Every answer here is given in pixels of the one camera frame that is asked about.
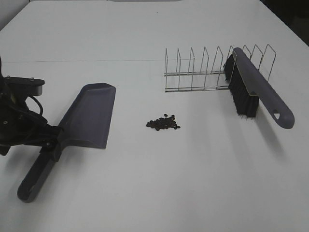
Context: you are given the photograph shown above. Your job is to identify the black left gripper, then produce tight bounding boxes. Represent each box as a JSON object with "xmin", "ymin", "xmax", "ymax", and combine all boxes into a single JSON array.
[{"xmin": 0, "ymin": 93, "xmax": 64, "ymax": 161}]

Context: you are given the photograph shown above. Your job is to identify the grey hand brush black bristles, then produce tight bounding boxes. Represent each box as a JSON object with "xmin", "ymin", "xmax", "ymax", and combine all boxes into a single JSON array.
[{"xmin": 224, "ymin": 47, "xmax": 295, "ymax": 129}]

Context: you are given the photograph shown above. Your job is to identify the grey plastic dustpan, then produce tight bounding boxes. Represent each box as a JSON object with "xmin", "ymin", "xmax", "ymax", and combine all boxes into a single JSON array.
[{"xmin": 17, "ymin": 83, "xmax": 116, "ymax": 203}]

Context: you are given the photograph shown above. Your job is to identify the metal wire dish rack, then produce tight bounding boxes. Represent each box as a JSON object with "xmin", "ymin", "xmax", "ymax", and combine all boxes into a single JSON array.
[{"xmin": 163, "ymin": 44, "xmax": 277, "ymax": 92}]

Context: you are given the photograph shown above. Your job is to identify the pile of coffee beans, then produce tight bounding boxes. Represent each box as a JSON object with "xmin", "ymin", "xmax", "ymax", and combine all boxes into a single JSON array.
[{"xmin": 146, "ymin": 114, "xmax": 181, "ymax": 131}]

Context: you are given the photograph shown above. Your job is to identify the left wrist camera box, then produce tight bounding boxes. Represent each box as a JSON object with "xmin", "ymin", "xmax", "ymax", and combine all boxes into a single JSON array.
[{"xmin": 4, "ymin": 77, "xmax": 45, "ymax": 96}]

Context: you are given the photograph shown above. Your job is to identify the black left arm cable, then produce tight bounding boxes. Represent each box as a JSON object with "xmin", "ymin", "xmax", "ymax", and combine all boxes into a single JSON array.
[{"xmin": 24, "ymin": 95, "xmax": 44, "ymax": 116}]

